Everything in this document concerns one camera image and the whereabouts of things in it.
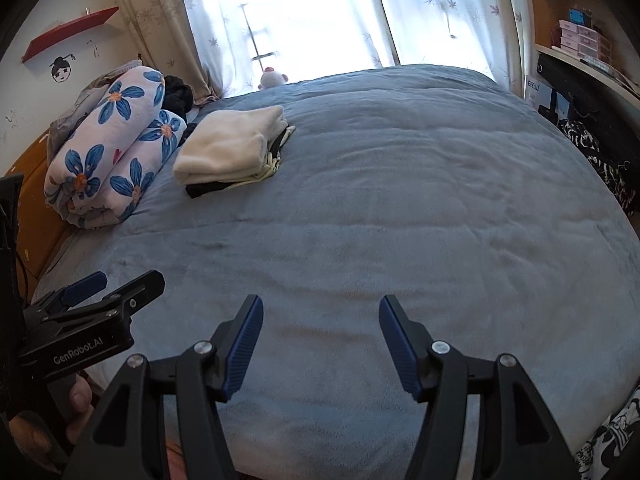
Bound beige floral curtain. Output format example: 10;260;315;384
500;0;533;97
102;0;223;103

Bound blue fleece blanket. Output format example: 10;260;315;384
30;63;636;480

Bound person's left hand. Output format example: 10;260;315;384
7;372;96;473

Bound white sheer leaf-print curtain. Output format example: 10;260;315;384
367;0;521;91
175;0;386;98

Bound pink drawer boxes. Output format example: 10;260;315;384
557;20;613;64

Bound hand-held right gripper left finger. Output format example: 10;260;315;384
62;294;265;480

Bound white and pink plush toy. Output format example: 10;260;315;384
257;66;290;91

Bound white curved desk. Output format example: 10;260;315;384
534;42;640;111

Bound black and white patterned cloth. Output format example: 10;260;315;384
572;395;640;480

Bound black bag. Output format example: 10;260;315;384
535;52;640;186

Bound dark clothes pile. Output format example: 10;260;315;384
164;75;196;112

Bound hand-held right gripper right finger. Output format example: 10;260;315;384
378;294;583;480

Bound yellow-green garment with black trim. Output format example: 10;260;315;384
185;125;297;199

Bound wooden headboard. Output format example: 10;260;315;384
10;130;71;291

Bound white fluffy cardigan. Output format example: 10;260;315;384
172;105;290;187

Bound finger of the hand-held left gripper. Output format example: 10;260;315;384
22;271;108;322
30;270;166;333

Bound black and white zebra cloth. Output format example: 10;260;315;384
557;120;636;216

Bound blue floral rolled quilt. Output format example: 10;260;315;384
44;66;188;231

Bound white cardboard box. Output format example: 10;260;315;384
522;76;549;109

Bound red wall shelf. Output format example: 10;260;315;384
21;6;120;64

